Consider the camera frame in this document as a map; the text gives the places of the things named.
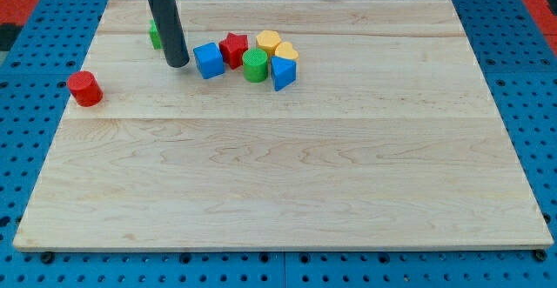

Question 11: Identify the yellow hexagon block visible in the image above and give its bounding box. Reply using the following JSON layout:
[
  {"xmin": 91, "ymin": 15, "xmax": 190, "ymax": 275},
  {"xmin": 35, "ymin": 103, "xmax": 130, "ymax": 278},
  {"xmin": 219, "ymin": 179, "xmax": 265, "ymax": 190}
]
[{"xmin": 256, "ymin": 30, "xmax": 282, "ymax": 57}]

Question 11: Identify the red star block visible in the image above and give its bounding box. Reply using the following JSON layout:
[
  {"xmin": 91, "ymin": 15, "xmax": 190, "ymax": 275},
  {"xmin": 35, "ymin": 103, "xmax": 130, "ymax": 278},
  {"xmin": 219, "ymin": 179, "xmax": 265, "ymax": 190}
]
[{"xmin": 218, "ymin": 32, "xmax": 249, "ymax": 70}]

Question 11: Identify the red cylinder block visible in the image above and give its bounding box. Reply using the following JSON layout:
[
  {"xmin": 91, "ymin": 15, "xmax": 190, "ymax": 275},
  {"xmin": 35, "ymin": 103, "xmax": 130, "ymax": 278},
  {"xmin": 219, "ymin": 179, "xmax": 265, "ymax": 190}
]
[{"xmin": 66, "ymin": 70, "xmax": 104, "ymax": 107}]

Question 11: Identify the blue triangle block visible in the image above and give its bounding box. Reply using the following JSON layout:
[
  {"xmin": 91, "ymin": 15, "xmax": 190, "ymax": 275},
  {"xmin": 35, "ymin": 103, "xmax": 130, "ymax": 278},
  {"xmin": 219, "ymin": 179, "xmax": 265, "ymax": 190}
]
[{"xmin": 271, "ymin": 56, "xmax": 297, "ymax": 91}]

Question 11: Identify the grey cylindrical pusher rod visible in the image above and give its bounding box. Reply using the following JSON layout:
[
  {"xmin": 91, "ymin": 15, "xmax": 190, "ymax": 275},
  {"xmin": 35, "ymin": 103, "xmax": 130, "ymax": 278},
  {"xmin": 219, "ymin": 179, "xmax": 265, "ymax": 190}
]
[{"xmin": 148, "ymin": 0, "xmax": 190, "ymax": 68}]

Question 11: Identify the wooden board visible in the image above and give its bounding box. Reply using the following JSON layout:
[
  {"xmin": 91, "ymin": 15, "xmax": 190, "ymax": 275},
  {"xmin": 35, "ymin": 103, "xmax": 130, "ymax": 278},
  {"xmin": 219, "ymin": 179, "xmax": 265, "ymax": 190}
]
[{"xmin": 13, "ymin": 0, "xmax": 554, "ymax": 252}]

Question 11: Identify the green cylinder block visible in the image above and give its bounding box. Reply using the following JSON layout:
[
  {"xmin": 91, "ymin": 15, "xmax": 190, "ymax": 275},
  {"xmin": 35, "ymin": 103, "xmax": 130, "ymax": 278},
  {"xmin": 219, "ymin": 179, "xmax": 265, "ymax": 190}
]
[{"xmin": 242, "ymin": 48, "xmax": 268, "ymax": 83}]

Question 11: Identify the green block behind rod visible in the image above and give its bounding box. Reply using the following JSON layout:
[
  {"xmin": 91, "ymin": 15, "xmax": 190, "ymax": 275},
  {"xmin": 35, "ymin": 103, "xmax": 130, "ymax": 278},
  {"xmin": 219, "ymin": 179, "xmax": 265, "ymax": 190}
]
[{"xmin": 149, "ymin": 19, "xmax": 163, "ymax": 50}]

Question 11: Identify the yellow heart block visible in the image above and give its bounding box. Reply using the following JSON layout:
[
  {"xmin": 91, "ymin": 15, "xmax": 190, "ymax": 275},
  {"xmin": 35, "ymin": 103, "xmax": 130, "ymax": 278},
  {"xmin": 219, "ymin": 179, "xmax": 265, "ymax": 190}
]
[{"xmin": 274, "ymin": 42, "xmax": 299, "ymax": 62}]

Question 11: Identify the blue cube block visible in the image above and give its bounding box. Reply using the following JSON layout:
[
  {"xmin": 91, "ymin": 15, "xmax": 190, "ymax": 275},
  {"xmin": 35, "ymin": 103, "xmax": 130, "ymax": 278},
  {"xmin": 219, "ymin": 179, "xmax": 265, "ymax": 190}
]
[{"xmin": 193, "ymin": 43, "xmax": 225, "ymax": 79}]

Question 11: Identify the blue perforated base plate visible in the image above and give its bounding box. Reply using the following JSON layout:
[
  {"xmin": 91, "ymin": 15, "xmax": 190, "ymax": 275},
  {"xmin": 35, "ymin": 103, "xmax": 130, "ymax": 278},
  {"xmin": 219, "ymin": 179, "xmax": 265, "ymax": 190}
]
[{"xmin": 1, "ymin": 0, "xmax": 556, "ymax": 287}]

